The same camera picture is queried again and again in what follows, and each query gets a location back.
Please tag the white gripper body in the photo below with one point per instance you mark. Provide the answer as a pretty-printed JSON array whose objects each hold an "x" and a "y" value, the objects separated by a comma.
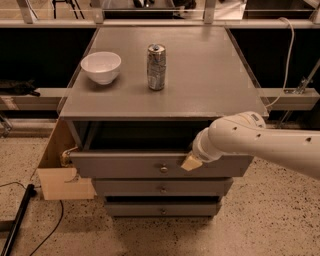
[{"x": 199, "y": 152}]

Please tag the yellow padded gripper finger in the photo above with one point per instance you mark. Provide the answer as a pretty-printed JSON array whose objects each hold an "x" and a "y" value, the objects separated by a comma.
[{"x": 191, "y": 162}]

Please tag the grey top drawer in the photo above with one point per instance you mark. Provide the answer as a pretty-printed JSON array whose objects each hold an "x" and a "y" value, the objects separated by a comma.
[{"x": 107, "y": 165}]

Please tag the grey drawer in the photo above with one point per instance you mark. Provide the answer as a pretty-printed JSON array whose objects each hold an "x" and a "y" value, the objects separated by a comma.
[
  {"x": 107, "y": 165},
  {"x": 167, "y": 209},
  {"x": 163, "y": 187}
]

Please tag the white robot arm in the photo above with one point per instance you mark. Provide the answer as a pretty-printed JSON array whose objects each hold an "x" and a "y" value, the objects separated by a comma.
[{"x": 246, "y": 133}]

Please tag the grey middle drawer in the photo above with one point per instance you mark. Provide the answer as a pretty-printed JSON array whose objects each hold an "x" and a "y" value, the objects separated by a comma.
[{"x": 163, "y": 187}]

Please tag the grey drawer cabinet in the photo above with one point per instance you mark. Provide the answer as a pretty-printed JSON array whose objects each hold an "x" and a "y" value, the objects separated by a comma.
[{"x": 205, "y": 79}]

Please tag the grey bottom drawer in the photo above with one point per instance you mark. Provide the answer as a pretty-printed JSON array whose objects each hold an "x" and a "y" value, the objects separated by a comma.
[{"x": 167, "y": 209}]

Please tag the silver drink can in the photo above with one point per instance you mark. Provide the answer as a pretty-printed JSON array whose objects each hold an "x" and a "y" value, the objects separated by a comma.
[{"x": 156, "y": 66}]

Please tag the metal diagonal brace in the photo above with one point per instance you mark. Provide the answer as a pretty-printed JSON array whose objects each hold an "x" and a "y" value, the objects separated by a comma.
[{"x": 299, "y": 90}]

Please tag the crumpled brown object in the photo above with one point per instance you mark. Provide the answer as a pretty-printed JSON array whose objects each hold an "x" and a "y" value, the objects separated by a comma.
[{"x": 65, "y": 157}]

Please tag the white ceramic bowl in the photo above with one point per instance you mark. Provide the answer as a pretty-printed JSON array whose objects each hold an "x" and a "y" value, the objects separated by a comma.
[{"x": 101, "y": 67}]

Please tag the wooden side box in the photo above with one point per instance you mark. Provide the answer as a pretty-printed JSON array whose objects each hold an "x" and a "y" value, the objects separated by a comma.
[{"x": 57, "y": 182}]

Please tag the black bar on floor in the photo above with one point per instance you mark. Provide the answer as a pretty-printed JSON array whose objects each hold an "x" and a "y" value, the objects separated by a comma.
[{"x": 13, "y": 226}]

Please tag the black object on ledge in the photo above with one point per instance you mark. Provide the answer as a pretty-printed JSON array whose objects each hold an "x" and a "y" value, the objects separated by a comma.
[{"x": 17, "y": 87}]

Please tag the metal frame rail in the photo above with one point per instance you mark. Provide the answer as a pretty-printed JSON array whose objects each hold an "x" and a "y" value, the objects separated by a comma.
[{"x": 38, "y": 14}]

